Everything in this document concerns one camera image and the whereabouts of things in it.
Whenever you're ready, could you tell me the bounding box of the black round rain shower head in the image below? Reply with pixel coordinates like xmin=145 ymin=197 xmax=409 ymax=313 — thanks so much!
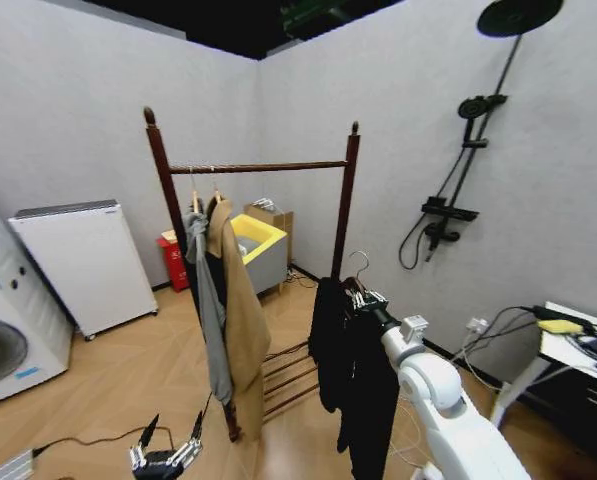
xmin=476 ymin=0 xmax=564 ymax=39

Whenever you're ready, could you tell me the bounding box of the black drawer unit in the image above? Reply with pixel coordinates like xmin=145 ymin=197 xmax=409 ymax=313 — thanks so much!
xmin=520 ymin=363 xmax=597 ymax=471

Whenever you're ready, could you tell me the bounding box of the black floor cable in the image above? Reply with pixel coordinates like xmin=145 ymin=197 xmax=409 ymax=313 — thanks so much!
xmin=31 ymin=393 xmax=214 ymax=459

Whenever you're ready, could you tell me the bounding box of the cardboard box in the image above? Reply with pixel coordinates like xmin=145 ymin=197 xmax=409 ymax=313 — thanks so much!
xmin=243 ymin=197 xmax=295 ymax=266

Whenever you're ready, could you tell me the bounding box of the white table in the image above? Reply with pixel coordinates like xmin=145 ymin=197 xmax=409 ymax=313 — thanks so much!
xmin=490 ymin=301 xmax=597 ymax=431

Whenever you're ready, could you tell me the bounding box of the black shower hose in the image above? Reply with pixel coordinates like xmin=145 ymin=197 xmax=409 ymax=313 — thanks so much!
xmin=398 ymin=144 xmax=472 ymax=272

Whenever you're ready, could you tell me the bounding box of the grey hooded garment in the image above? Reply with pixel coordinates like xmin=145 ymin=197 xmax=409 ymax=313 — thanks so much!
xmin=181 ymin=209 xmax=235 ymax=406

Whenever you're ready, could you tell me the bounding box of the yellow object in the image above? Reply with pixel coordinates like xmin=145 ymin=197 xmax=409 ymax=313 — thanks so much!
xmin=537 ymin=318 xmax=582 ymax=336

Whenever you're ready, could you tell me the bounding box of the black shower rail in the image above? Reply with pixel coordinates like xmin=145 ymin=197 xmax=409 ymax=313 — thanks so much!
xmin=447 ymin=33 xmax=524 ymax=211

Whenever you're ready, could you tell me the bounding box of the black hand shower head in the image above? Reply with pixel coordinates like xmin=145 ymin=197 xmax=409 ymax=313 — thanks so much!
xmin=457 ymin=94 xmax=509 ymax=149

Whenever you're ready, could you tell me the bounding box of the white washing machine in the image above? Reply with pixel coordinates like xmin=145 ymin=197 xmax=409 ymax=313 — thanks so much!
xmin=0 ymin=187 xmax=75 ymax=411

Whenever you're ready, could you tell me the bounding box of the dark wooden clothes rack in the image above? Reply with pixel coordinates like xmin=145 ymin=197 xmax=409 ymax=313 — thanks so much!
xmin=143 ymin=106 xmax=362 ymax=444

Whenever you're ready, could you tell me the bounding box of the black garment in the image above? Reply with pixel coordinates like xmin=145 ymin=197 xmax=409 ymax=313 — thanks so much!
xmin=307 ymin=276 xmax=402 ymax=480

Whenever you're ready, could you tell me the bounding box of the wooden hanger with metal hook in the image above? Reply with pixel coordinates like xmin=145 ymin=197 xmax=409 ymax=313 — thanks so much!
xmin=340 ymin=250 xmax=374 ymax=301

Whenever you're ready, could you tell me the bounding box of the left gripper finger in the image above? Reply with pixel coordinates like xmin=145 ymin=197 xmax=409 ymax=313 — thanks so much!
xmin=171 ymin=410 xmax=205 ymax=471
xmin=129 ymin=413 xmax=160 ymax=472

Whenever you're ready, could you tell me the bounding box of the red box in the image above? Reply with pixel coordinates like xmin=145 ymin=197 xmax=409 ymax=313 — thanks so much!
xmin=156 ymin=228 xmax=192 ymax=294

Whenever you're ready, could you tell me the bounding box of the black cable at table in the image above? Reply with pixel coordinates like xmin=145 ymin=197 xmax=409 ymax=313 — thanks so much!
xmin=460 ymin=304 xmax=554 ymax=361

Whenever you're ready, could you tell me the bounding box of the white box-shaped appliance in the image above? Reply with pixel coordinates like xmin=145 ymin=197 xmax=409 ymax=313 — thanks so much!
xmin=7 ymin=199 xmax=159 ymax=342

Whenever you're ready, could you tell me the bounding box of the black shower mixer with shelf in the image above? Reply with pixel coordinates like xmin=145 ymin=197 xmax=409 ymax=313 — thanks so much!
xmin=421 ymin=196 xmax=480 ymax=264

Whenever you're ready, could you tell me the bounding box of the white floor cable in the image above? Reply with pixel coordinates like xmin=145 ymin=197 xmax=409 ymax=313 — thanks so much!
xmin=391 ymin=399 xmax=432 ymax=469

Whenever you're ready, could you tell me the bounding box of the tan long coat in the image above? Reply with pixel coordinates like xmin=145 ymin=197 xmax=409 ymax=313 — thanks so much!
xmin=205 ymin=197 xmax=273 ymax=444

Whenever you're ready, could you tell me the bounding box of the light wooden hanger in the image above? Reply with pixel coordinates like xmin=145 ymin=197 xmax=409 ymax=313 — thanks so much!
xmin=208 ymin=167 xmax=225 ymax=204
xmin=187 ymin=167 xmax=202 ymax=214

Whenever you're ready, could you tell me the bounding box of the green ceiling structure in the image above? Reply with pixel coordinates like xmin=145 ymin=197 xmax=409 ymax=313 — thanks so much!
xmin=280 ymin=0 xmax=409 ymax=39

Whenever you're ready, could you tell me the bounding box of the yellow and grey tub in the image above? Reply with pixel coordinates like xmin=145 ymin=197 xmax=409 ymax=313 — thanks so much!
xmin=230 ymin=213 xmax=290 ymax=300

